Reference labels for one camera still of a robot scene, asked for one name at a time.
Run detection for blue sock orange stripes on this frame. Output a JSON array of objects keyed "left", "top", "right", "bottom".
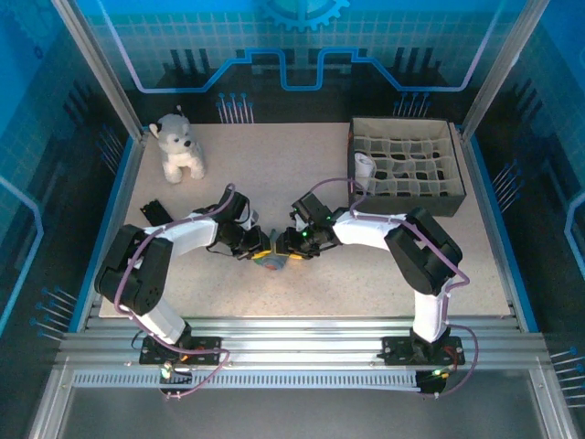
[{"left": 252, "top": 228, "right": 293, "bottom": 272}]

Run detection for white sock black stripes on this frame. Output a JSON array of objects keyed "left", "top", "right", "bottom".
[{"left": 354, "top": 152, "right": 378, "bottom": 192}]

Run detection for dark fabric sock organizer box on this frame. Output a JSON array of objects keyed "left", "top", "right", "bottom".
[{"left": 346, "top": 116, "right": 469, "bottom": 217}]

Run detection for grey white plush husky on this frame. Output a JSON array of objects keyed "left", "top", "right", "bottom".
[{"left": 149, "top": 104, "right": 207, "bottom": 185}]

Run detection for black rectangular block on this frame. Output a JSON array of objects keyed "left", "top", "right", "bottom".
[{"left": 139, "top": 198, "right": 174, "bottom": 226}]

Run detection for small circuit board with LED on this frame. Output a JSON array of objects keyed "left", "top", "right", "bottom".
[
  {"left": 415, "top": 365, "right": 452, "bottom": 400},
  {"left": 157, "top": 360, "right": 194, "bottom": 400}
]

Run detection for grey metal bench panel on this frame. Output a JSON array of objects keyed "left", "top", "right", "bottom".
[{"left": 27, "top": 365, "right": 580, "bottom": 439}]

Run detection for aluminium mounting rail beam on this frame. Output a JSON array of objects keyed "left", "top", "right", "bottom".
[{"left": 54, "top": 315, "right": 549, "bottom": 372}]

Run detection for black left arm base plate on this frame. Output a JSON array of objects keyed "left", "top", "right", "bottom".
[{"left": 138, "top": 336, "right": 224, "bottom": 367}]

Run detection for slotted grey cable duct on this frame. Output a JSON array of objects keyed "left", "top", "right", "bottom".
[{"left": 71, "top": 370, "right": 424, "bottom": 391}]

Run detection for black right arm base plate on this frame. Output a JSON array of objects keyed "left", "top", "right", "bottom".
[{"left": 381, "top": 336, "right": 466, "bottom": 367}]

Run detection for aluminium frame post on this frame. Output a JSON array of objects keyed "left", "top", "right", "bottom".
[
  {"left": 48, "top": 0, "right": 148, "bottom": 144},
  {"left": 460, "top": 0, "right": 552, "bottom": 142}
]

